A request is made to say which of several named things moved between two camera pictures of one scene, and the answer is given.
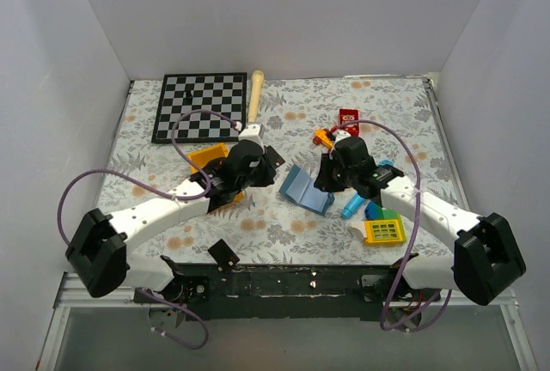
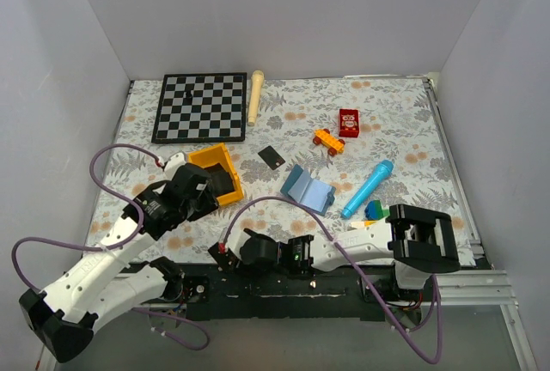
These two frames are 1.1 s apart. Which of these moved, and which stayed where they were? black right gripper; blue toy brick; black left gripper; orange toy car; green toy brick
Moved: black left gripper; black right gripper
Stayed: green toy brick; orange toy car; blue toy brick
